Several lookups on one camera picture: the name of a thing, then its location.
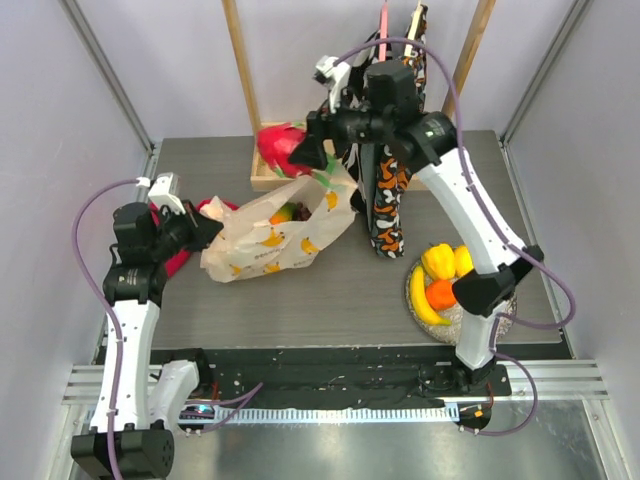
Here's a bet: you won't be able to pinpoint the fake yellow lemon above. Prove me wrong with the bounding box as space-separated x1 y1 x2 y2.
454 245 474 278

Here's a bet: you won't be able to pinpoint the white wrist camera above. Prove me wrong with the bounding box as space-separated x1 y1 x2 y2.
136 172 186 215
314 55 351 114

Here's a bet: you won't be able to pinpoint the orange camouflage garment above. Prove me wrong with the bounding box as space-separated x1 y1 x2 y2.
367 3 428 259

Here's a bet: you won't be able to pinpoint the fake purple grapes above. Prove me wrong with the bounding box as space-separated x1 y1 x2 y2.
292 202 312 221

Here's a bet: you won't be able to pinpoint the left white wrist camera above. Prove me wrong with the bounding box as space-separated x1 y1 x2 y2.
136 172 186 215

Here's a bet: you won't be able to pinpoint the white cable duct strip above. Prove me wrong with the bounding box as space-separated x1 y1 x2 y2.
228 403 459 425

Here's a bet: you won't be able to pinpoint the banana print plastic bag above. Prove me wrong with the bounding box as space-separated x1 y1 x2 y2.
200 155 357 283

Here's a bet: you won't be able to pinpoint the red cloth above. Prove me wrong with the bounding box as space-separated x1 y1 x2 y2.
150 197 238 278

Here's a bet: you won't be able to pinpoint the black white zebra garment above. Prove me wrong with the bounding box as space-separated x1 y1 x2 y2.
342 45 402 217

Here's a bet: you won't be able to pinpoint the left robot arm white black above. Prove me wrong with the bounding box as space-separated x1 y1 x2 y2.
71 200 223 479

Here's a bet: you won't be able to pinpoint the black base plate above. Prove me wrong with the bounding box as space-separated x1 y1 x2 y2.
151 345 512 410

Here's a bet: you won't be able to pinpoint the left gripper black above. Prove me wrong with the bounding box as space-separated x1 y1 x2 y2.
149 200 222 262

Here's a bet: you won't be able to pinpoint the wooden clothes rack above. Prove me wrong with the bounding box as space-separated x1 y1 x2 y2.
222 0 495 192

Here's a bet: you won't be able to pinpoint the fake yellow banana bunch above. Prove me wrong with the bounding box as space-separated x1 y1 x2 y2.
409 266 451 326

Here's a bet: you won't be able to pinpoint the speckled silver plate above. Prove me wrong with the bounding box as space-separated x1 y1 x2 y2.
404 259 518 346

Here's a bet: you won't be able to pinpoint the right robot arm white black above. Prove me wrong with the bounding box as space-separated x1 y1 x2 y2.
289 56 544 395

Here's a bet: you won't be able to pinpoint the fake red dragon fruit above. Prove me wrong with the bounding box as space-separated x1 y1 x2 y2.
256 122 336 188

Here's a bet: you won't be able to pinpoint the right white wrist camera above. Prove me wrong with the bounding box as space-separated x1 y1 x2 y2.
314 55 351 114

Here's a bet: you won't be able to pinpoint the fake yellow bell pepper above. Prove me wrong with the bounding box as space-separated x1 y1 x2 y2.
421 243 456 280

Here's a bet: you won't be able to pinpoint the pink clothes hanger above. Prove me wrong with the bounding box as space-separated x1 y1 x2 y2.
378 1 389 62

